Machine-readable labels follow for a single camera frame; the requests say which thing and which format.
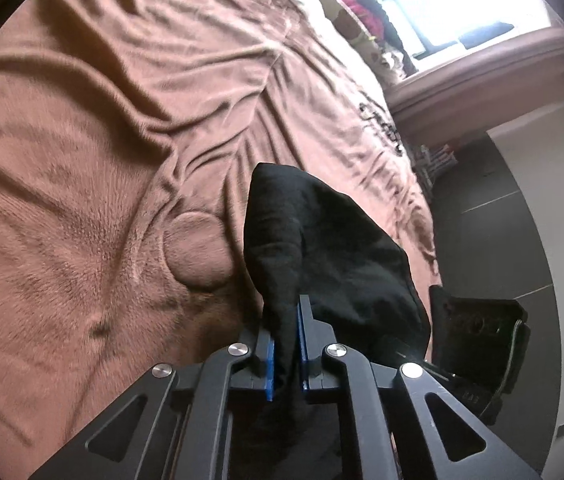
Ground black pants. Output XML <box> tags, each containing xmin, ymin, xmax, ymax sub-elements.
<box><xmin>231</xmin><ymin>162</ymin><xmax>431</xmax><ymax>479</ymax></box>

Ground brown fleece bed blanket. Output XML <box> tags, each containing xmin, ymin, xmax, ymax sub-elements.
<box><xmin>0</xmin><ymin>0</ymin><xmax>440</xmax><ymax>479</ymax></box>

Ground brown window curtain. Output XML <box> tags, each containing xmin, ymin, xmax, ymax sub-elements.
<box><xmin>385</xmin><ymin>27</ymin><xmax>564</xmax><ymax>148</ymax></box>

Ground black cable on bed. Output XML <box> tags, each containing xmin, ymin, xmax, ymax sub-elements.
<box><xmin>358</xmin><ymin>102</ymin><xmax>406</xmax><ymax>156</ymax></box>

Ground items on bedside shelf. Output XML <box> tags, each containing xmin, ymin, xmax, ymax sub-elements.
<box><xmin>411</xmin><ymin>144</ymin><xmax>458</xmax><ymax>186</ymax></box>

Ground pink plush toy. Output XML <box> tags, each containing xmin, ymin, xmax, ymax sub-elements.
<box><xmin>342</xmin><ymin>0</ymin><xmax>386</xmax><ymax>39</ymax></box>

